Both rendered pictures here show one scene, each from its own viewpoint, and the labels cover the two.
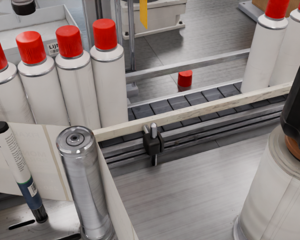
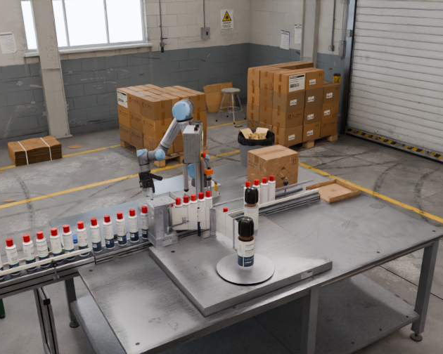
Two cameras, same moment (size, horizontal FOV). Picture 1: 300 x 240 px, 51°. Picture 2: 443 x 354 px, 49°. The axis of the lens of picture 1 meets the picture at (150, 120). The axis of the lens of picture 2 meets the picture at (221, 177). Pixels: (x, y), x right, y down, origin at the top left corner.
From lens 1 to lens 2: 261 cm
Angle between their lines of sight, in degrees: 24
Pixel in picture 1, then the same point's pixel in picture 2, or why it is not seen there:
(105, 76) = (208, 204)
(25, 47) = (193, 197)
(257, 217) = not seen: hidden behind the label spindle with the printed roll
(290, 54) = not seen: hidden behind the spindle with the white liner
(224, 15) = (236, 189)
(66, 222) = (205, 235)
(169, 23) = (214, 194)
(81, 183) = (213, 216)
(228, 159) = not seen: hidden behind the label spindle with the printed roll
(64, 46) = (200, 196)
